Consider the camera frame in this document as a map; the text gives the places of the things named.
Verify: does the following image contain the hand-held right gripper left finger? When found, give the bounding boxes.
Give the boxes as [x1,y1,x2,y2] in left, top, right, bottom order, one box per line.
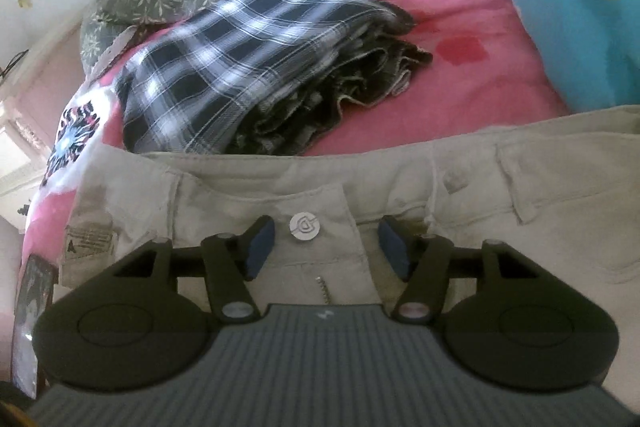
[112,215,277,324]

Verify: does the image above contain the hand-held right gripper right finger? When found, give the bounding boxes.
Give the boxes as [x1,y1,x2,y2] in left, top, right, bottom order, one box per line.
[377,215,543,325]

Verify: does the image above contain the beige pants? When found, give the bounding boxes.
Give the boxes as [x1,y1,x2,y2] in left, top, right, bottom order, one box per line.
[60,104,640,358]

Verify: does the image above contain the pink floral bed sheet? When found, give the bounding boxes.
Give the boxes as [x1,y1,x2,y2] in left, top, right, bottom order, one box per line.
[20,0,573,268]

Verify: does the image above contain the black white plaid shirt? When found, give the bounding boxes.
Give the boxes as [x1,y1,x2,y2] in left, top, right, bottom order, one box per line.
[114,0,433,155]

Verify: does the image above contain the black smartphone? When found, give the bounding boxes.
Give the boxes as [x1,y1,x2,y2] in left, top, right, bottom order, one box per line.
[15,254,58,398]

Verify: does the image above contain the blue pillow with yellow dot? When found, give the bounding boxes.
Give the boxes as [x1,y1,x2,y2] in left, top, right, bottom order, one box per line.
[492,0,640,114]

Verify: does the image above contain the black wall cable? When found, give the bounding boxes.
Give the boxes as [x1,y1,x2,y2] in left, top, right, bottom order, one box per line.
[0,49,30,80]

